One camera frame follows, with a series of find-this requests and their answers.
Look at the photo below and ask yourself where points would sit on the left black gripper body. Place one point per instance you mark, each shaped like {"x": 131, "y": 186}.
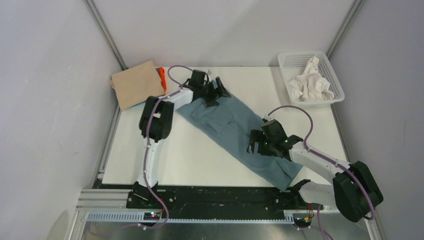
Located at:
{"x": 208, "y": 93}

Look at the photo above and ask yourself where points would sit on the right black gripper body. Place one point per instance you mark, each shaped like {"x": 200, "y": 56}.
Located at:
{"x": 266, "y": 146}

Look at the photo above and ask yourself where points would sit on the grey-blue t-shirt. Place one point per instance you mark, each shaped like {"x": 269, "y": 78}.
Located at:
{"x": 229, "y": 125}

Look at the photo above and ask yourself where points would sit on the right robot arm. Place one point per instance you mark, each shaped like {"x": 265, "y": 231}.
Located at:
{"x": 351, "y": 187}

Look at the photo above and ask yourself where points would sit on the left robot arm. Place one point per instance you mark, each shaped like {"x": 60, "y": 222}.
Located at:
{"x": 158, "y": 113}

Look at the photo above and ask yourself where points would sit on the folded orange t-shirt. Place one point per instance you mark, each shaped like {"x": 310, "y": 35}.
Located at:
{"x": 161, "y": 72}

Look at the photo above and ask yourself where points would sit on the folded tan t-shirt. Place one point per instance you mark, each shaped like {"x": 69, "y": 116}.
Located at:
{"x": 134, "y": 85}

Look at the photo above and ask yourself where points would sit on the crumpled white t-shirt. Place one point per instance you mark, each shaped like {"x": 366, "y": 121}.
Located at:
{"x": 310, "y": 86}

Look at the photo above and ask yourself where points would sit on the white plastic basket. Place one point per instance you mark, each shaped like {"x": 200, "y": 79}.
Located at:
{"x": 293, "y": 63}

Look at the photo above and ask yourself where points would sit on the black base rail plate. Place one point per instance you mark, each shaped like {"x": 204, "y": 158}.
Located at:
{"x": 185, "y": 203}

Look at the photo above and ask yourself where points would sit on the aluminium frame rail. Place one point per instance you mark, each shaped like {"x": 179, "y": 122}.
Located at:
{"x": 109, "y": 204}

